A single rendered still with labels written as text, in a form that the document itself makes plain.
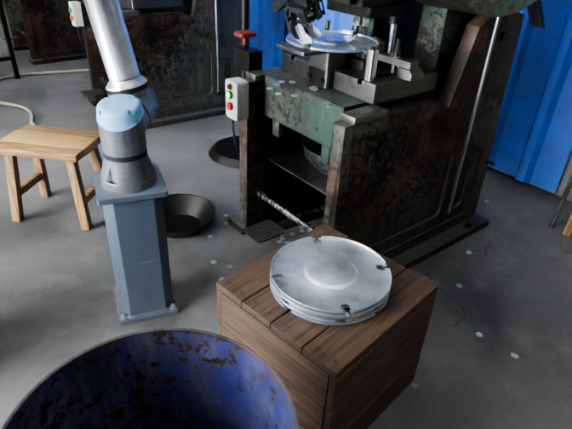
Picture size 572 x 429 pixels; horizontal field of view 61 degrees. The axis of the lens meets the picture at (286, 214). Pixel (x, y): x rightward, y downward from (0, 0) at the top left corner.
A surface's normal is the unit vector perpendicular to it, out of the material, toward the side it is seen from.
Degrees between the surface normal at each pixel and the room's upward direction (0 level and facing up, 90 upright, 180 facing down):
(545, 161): 90
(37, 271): 0
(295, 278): 0
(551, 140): 90
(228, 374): 88
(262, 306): 0
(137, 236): 90
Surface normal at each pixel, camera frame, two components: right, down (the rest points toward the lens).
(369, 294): 0.04, -0.85
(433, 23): -0.79, 0.29
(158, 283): 0.36, 0.55
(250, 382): -0.61, 0.36
